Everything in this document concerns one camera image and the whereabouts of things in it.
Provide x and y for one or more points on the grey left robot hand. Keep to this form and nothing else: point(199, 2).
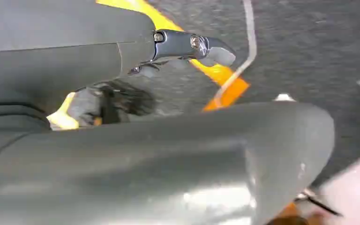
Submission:
point(167, 161)

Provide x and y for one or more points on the yellow floor tape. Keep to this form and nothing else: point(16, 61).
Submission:
point(220, 74)

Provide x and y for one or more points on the seated person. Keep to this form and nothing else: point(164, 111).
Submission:
point(354, 186)

